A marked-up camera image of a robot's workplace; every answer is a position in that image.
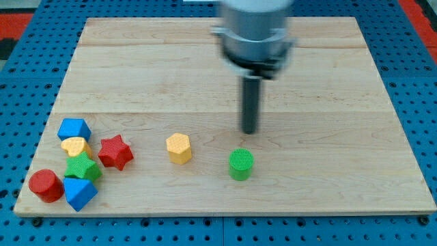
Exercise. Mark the yellow hexagon block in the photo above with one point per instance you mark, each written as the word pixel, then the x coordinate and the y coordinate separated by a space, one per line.
pixel 179 148

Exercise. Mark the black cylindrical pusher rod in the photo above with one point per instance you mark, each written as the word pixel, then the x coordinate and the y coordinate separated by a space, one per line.
pixel 251 88

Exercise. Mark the green cylinder block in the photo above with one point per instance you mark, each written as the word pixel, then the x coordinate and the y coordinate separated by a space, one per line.
pixel 240 164

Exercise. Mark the blue triangle block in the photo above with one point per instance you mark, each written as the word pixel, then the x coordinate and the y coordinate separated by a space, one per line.
pixel 79 192

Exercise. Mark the red cylinder block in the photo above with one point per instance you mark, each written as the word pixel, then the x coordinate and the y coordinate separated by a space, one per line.
pixel 46 185

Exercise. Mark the yellow heart block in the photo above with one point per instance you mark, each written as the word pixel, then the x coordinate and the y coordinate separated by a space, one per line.
pixel 74 146

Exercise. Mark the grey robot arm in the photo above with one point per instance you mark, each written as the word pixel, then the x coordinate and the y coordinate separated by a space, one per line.
pixel 254 36

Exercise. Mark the red star block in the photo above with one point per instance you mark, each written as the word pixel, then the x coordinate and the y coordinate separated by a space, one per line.
pixel 114 152

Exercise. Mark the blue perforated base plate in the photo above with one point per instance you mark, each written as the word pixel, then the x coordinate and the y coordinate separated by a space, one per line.
pixel 33 74

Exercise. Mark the green star block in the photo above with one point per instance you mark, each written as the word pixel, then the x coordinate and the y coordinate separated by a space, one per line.
pixel 82 167

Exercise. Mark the blue pentagon block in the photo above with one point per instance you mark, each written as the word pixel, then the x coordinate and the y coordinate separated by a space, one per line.
pixel 74 127

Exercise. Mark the wooden board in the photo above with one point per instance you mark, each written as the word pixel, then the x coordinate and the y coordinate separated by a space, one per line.
pixel 328 143

